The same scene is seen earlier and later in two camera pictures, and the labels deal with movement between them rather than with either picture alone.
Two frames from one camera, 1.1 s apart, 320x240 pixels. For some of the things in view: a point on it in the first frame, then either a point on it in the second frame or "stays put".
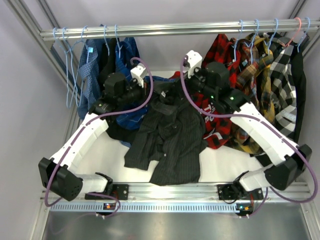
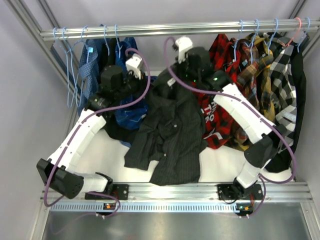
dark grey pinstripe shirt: [169, 140] stays put
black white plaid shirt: [283, 91] stays put
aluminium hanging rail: [294, 26] stays put
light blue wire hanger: [68, 51] to [63, 34]
